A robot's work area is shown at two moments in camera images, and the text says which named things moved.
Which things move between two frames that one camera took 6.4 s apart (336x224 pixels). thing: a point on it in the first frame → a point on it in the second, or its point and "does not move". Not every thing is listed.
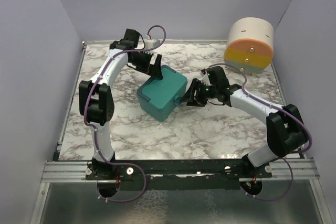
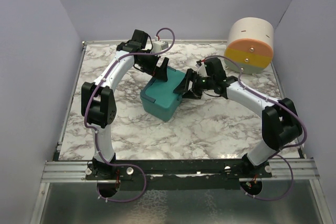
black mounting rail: (200, 174) does not move
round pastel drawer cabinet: (250, 44) does not move
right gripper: (190, 95) → (183, 87)
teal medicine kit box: (158, 98) does not move
